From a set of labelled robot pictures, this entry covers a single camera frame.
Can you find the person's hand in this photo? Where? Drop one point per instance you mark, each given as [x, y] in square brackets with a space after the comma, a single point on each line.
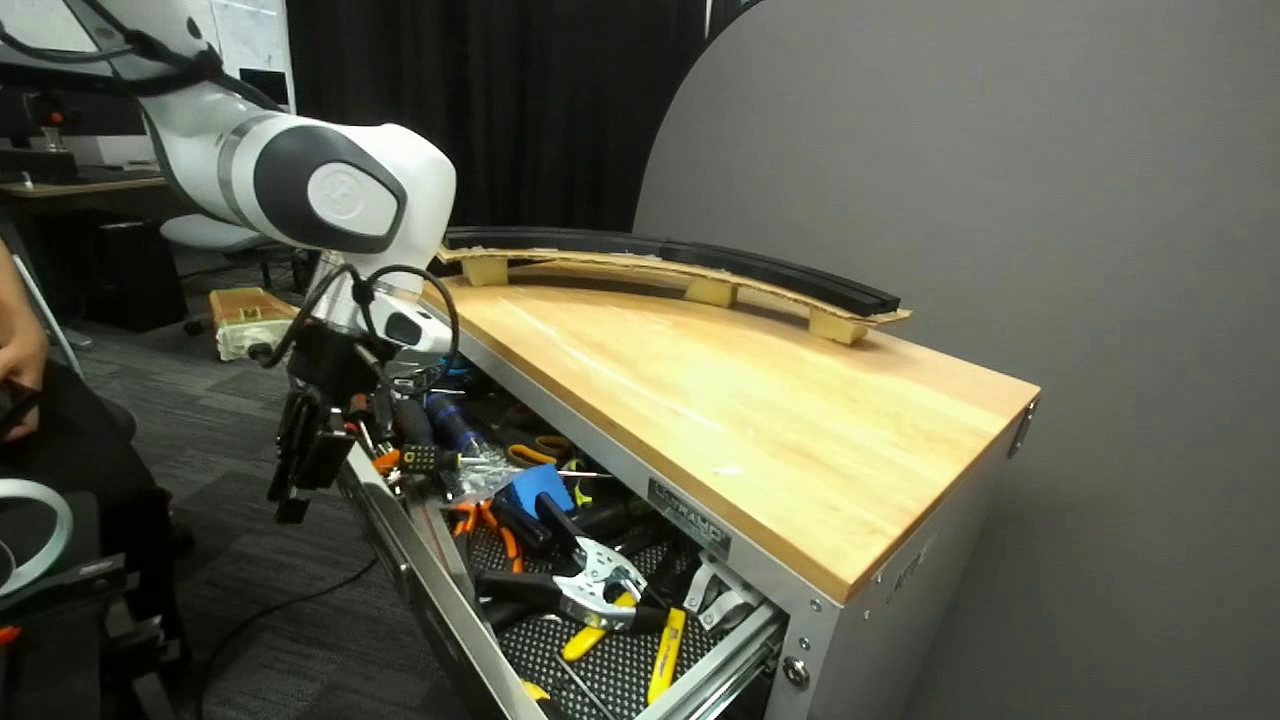
[21, 374]

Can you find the black curtain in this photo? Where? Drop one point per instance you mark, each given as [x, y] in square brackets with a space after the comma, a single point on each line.
[507, 92]

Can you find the person's dark trousers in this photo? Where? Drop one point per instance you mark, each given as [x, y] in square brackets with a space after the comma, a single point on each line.
[82, 453]

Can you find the white VR controller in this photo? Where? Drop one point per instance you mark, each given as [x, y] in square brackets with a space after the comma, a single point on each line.
[62, 527]

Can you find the background wooden desk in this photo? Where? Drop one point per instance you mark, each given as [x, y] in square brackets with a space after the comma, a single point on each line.
[82, 193]

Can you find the wooden box on floor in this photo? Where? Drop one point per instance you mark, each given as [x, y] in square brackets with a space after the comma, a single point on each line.
[246, 325]

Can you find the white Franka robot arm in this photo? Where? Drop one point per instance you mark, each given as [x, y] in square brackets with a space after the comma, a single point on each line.
[203, 135]

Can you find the person's forearm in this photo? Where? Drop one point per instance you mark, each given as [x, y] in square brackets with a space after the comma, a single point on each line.
[10, 286]

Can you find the blue tool in plastic bag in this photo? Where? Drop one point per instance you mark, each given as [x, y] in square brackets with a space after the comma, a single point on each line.
[533, 496]

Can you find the open grey metal tool drawer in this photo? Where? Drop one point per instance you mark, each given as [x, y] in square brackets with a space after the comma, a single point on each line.
[415, 574]

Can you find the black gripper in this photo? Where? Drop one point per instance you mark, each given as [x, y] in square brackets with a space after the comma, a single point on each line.
[320, 414]

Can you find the black curved foam strip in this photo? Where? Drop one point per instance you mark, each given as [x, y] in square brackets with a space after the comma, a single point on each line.
[800, 282]

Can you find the grey cabinet with wooden top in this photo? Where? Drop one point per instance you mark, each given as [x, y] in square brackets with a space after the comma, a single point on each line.
[904, 642]

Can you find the curved wooden base board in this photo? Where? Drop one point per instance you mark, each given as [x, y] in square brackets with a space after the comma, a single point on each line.
[832, 325]

